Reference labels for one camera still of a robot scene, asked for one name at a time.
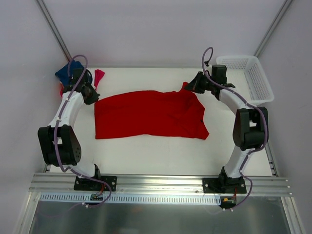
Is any red t shirt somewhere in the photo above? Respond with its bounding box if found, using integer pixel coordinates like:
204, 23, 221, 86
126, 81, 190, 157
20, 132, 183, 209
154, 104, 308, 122
94, 82, 209, 140

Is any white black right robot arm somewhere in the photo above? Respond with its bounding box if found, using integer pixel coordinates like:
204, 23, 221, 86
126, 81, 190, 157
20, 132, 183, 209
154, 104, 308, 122
185, 65, 269, 194

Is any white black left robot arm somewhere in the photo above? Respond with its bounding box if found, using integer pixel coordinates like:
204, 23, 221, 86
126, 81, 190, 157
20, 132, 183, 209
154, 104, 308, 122
38, 68, 102, 190

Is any white perforated plastic basket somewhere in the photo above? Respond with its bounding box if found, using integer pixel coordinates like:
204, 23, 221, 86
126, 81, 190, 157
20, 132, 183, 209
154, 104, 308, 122
216, 55, 274, 106

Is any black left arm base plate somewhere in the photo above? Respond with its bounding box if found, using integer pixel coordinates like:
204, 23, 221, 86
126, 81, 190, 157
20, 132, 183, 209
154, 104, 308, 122
74, 175, 117, 192

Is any right aluminium corner post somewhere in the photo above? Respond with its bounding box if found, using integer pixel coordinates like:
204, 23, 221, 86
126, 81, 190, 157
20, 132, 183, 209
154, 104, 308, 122
253, 0, 294, 58

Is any aluminium corner post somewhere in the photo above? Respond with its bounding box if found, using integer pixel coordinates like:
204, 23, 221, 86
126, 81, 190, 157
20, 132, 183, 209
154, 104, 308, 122
253, 0, 294, 58
35, 0, 72, 62

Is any aluminium extrusion mounting rail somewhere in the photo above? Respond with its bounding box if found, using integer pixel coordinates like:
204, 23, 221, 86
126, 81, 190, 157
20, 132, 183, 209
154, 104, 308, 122
29, 173, 293, 197

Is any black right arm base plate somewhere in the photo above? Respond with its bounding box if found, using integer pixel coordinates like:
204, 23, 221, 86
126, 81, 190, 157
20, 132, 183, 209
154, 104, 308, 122
202, 177, 247, 194

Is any left aluminium corner post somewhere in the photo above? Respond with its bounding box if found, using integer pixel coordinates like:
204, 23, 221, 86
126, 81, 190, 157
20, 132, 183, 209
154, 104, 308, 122
35, 0, 72, 62

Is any white slotted cable duct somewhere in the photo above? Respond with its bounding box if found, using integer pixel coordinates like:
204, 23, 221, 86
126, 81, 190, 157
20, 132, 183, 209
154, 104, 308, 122
39, 193, 221, 205

